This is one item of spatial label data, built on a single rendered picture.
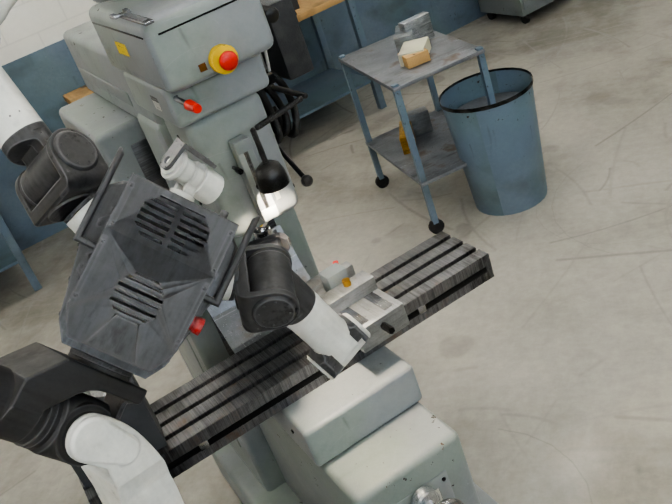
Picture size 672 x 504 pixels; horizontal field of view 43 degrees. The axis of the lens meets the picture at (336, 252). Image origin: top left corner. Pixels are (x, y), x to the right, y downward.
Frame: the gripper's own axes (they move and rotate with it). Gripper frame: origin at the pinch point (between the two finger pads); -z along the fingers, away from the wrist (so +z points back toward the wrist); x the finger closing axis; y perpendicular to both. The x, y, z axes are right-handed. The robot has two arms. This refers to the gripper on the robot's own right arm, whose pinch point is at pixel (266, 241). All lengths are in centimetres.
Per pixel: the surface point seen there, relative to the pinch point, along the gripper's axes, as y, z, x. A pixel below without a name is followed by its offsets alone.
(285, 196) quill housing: -12.5, 5.6, -9.5
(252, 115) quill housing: -34.5, 6.0, -9.2
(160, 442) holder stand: 30, 28, 39
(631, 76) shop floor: 120, -313, -201
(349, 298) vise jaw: 22.6, 2.2, -15.2
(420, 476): 57, 37, -20
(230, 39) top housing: -55, 19, -12
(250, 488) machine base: 103, -30, 43
